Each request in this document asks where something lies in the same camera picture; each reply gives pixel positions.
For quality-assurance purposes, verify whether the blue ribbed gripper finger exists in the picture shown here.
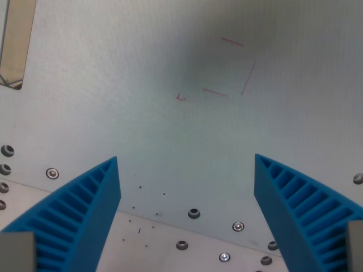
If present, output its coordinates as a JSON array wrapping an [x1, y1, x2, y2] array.
[[0, 156, 122, 272], [254, 154, 363, 272]]

